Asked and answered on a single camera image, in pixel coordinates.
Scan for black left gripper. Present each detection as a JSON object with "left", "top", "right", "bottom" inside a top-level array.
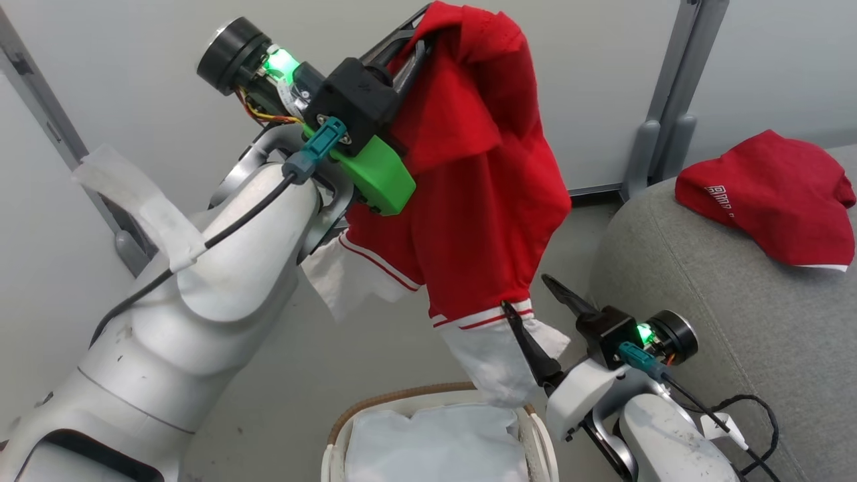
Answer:
[{"left": 196, "top": 5, "right": 436, "bottom": 156}]

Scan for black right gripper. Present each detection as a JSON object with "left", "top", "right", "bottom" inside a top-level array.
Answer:
[{"left": 501, "top": 274, "right": 699, "bottom": 390}]

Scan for red and white jersey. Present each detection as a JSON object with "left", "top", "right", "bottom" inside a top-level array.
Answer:
[{"left": 301, "top": 0, "right": 573, "bottom": 409}]

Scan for grey fabric sofa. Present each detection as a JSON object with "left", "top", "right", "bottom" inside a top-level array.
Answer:
[{"left": 589, "top": 144, "right": 857, "bottom": 482}]

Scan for wicker laundry basket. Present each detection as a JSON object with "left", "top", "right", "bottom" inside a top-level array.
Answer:
[{"left": 320, "top": 382, "right": 560, "bottom": 482}]

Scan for white cloth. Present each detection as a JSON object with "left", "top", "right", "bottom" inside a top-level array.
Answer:
[{"left": 345, "top": 402, "right": 530, "bottom": 482}]

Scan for small white tag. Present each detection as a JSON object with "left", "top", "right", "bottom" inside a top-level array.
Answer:
[{"left": 700, "top": 412, "right": 749, "bottom": 451}]

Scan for red shirt with white print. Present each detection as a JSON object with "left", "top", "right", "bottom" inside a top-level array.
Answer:
[{"left": 675, "top": 129, "right": 857, "bottom": 273}]

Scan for white tape strip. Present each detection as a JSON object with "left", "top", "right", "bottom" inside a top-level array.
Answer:
[{"left": 72, "top": 143, "right": 207, "bottom": 273}]

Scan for white camera housing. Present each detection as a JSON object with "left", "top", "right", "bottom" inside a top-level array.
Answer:
[{"left": 546, "top": 358, "right": 630, "bottom": 443}]

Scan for black cable with teal plug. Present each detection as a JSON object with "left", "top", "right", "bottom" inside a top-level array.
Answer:
[
  {"left": 89, "top": 117, "right": 349, "bottom": 349},
  {"left": 619, "top": 341, "right": 783, "bottom": 482}
]

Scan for green camera housing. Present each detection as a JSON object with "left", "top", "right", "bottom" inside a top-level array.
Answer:
[{"left": 328, "top": 134, "right": 417, "bottom": 216}]

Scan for grey metal partition rail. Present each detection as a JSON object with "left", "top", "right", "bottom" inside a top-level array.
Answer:
[{"left": 569, "top": 182, "right": 627, "bottom": 199}]

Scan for red and yellow wires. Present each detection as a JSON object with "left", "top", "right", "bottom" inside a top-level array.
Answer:
[{"left": 233, "top": 87, "right": 305, "bottom": 128}]

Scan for grey metal partition post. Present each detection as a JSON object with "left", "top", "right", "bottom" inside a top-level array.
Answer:
[
  {"left": 619, "top": 0, "right": 730, "bottom": 203},
  {"left": 0, "top": 7, "right": 158, "bottom": 278}
]

